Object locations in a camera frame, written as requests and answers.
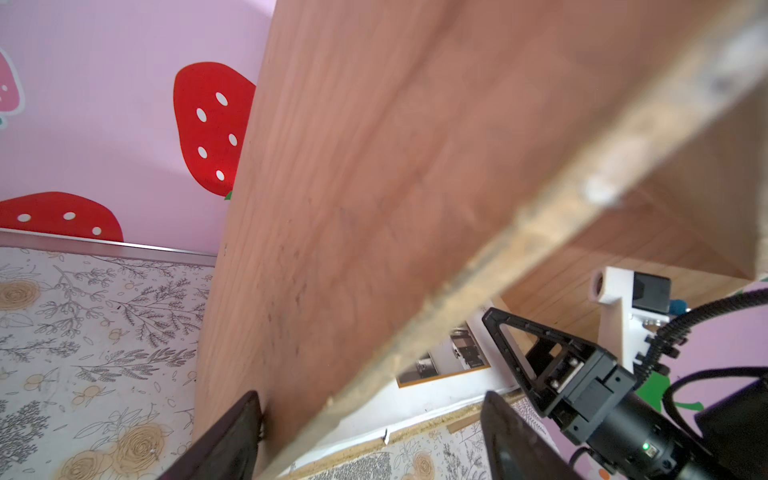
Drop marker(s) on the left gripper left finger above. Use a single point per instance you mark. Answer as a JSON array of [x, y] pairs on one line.
[[227, 450]]

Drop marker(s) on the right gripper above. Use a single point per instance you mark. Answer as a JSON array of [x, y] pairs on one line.
[[571, 381]]

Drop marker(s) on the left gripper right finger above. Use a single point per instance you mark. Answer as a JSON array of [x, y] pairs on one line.
[[515, 451]]

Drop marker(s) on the white hardcover book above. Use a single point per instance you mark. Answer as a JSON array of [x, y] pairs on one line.
[[449, 379]]

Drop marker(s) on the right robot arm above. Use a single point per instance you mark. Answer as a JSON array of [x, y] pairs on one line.
[[730, 442]]

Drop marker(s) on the wooden two-tier shelf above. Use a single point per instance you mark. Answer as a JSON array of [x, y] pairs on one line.
[[407, 161]]

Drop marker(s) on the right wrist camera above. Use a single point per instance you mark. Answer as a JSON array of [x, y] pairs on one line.
[[629, 302]]

